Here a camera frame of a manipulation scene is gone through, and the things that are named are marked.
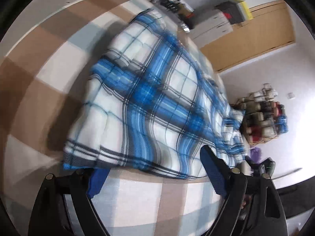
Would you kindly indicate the brown checked blanket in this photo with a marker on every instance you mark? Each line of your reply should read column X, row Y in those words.
column 49, row 66

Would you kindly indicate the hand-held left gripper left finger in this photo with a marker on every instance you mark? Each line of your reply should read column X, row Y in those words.
column 97, row 180

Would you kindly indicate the white tall cabinet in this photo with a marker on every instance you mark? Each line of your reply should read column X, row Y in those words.
column 211, row 27

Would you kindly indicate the blue plaid shirt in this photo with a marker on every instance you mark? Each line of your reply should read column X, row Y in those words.
column 152, row 103

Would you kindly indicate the wooden shoe rack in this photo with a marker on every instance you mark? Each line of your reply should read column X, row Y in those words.
column 260, row 118

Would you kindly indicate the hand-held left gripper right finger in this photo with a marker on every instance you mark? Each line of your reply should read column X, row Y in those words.
column 214, row 174

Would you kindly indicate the grey box with yellow lid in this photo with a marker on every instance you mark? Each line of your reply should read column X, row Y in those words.
column 232, row 9

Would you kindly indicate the purple cloth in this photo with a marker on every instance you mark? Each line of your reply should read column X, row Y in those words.
column 256, row 154

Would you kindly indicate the wooden door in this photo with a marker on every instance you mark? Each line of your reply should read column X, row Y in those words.
column 246, row 41

